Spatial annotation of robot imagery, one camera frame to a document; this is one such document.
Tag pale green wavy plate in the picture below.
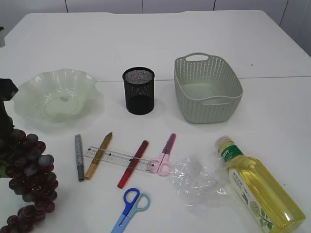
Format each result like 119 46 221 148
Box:
13 68 99 123

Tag clear plastic ruler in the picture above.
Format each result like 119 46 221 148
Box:
84 146 151 173

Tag purple grape bunch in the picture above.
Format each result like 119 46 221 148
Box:
0 128 58 233

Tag black mesh pen holder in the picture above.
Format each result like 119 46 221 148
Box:
122 67 155 115

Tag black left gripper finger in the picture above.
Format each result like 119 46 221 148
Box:
0 78 18 139

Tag clear plastic sheet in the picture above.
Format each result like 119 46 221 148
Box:
171 154 228 210

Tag blue scissors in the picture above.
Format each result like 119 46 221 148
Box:
111 188 151 233

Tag gold marker pen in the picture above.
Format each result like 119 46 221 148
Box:
85 132 113 180

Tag yellow tea bottle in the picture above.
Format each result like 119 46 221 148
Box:
215 136 306 233

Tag grey marker pen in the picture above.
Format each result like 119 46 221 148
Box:
74 134 85 182

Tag green plastic woven basket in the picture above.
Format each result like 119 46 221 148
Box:
174 52 243 124

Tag pink purple scissors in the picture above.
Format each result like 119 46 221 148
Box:
147 133 176 177

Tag red marker pen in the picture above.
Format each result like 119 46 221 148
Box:
117 140 149 189

